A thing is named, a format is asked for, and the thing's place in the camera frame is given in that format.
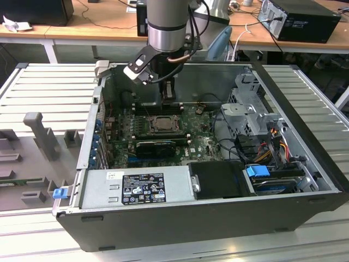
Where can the black desktop computer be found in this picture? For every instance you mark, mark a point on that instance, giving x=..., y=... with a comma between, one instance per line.
x=308, y=27

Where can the black plastic shroud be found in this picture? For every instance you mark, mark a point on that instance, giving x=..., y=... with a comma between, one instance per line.
x=218, y=180

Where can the pale blue teach pendant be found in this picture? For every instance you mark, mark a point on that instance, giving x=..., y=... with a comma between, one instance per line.
x=221, y=43

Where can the crumpled white paper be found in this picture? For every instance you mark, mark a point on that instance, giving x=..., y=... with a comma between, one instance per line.
x=16, y=26

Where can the blue plastic case latch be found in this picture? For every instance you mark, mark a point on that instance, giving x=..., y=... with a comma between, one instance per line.
x=59, y=193

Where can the hard disk in blue carrier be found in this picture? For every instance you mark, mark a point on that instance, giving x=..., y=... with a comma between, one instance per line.
x=257, y=174

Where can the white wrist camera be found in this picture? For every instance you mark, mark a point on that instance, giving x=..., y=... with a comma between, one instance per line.
x=130, y=71

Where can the round coin battery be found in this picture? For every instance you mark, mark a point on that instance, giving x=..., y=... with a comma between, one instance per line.
x=199, y=110

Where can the black graphics card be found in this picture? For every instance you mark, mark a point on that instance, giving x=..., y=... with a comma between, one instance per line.
x=155, y=149

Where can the CPU silver plate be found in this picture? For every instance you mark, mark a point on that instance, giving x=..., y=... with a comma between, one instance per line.
x=165, y=124

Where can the grey power supply unit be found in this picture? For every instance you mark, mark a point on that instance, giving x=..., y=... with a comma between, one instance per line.
x=95, y=191

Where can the green RAM stick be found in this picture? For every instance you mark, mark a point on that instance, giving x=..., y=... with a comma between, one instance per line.
x=13, y=181

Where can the green motherboard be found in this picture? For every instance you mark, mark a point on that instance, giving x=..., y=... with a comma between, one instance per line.
x=201, y=147

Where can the white power adapter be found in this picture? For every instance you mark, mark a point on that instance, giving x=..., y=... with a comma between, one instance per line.
x=234, y=3

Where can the small black box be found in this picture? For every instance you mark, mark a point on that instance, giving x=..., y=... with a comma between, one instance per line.
x=141, y=21

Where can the grey parts rack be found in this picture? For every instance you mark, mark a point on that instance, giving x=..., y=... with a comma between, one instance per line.
x=32, y=163

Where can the grey metal drive cage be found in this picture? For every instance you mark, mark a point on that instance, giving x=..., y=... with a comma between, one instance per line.
x=237, y=112

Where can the white metal frame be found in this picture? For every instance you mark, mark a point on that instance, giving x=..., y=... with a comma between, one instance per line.
x=344, y=98

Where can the CPU socket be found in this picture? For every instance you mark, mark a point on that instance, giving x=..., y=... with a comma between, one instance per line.
x=150, y=128

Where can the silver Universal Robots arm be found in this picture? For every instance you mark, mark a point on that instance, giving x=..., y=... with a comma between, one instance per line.
x=166, y=24

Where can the wooden desk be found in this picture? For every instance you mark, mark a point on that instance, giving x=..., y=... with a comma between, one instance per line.
x=109, y=30

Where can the black open PC case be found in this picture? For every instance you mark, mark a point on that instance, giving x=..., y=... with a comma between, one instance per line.
x=191, y=229

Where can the black RAM slot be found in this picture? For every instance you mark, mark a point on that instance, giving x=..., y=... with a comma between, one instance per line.
x=158, y=111
x=163, y=135
x=180, y=141

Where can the thin metal locking lever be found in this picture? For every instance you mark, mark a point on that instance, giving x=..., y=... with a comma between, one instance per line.
x=167, y=132
x=148, y=112

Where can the white cup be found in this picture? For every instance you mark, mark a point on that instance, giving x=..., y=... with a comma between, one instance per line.
x=247, y=2

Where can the blue expansion slot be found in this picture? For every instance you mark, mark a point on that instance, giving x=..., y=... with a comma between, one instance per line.
x=132, y=159

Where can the large black box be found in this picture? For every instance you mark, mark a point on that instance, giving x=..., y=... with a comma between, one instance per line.
x=35, y=11

